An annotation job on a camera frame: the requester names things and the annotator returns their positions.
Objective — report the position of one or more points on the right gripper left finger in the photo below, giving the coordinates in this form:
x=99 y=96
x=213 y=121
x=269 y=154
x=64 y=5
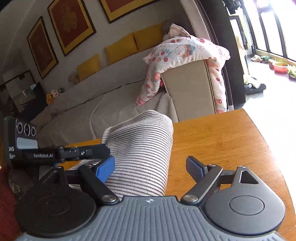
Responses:
x=93 y=179

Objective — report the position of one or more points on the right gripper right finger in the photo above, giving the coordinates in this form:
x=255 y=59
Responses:
x=205 y=176

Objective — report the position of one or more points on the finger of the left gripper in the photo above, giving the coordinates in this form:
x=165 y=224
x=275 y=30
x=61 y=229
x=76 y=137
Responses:
x=77 y=164
x=92 y=152

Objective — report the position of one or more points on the striped grey white garment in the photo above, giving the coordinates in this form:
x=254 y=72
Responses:
x=141 y=147

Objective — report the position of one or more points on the beige covered sofa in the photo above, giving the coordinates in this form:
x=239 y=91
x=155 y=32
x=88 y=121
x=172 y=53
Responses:
x=104 y=99

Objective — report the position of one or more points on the yellow plush toy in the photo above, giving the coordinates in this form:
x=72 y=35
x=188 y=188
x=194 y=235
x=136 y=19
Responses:
x=52 y=96

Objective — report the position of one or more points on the yellow cushion left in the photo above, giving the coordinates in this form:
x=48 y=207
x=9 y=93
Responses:
x=88 y=68

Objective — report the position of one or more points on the yellow cushion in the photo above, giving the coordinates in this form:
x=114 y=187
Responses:
x=121 y=49
x=148 y=37
x=88 y=68

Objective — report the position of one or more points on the beige chair back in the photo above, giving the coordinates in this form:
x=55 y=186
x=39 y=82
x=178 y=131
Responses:
x=191 y=90

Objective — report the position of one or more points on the red framed picture left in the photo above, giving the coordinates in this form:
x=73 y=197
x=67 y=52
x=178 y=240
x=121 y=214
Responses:
x=41 y=48

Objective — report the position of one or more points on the red framed picture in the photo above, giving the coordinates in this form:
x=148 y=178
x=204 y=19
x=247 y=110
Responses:
x=115 y=9
x=71 y=22
x=41 y=48

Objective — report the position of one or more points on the black white floor appliance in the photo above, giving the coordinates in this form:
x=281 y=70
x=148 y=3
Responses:
x=253 y=86

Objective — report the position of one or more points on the yellow cushion middle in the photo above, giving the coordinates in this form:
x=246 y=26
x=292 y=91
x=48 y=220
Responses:
x=121 y=49

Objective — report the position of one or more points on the yellow cushion right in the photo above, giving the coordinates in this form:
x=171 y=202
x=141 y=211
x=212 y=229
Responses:
x=148 y=37

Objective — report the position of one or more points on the red framed picture middle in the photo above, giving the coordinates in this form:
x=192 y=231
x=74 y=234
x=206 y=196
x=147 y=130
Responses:
x=71 y=22

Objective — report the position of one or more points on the floral pink white blanket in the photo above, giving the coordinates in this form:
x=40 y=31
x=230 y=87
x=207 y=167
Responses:
x=179 y=49

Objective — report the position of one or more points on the red plant basin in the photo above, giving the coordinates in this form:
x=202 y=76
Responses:
x=280 y=67

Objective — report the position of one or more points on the small green leafy plant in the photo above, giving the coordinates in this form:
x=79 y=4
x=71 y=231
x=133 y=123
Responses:
x=292 y=72

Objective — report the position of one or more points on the red framed picture right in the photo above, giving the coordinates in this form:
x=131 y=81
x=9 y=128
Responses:
x=115 y=9

